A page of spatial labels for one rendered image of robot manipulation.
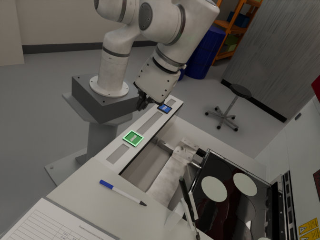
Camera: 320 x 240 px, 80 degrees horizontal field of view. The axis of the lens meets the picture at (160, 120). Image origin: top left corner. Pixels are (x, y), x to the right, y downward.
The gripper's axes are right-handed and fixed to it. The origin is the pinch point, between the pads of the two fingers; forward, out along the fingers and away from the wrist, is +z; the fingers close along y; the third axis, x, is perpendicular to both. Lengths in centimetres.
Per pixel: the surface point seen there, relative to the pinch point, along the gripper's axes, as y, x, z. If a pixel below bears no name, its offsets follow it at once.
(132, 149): -6.0, 3.9, 14.7
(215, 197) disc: -38.6, -2.8, 14.0
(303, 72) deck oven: -113, -310, 4
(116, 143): -0.6, 5.3, 15.8
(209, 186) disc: -35.8, -5.7, 14.6
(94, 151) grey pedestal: 15, -17, 65
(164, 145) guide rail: -14.3, -17.1, 24.7
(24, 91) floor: 137, -63, 143
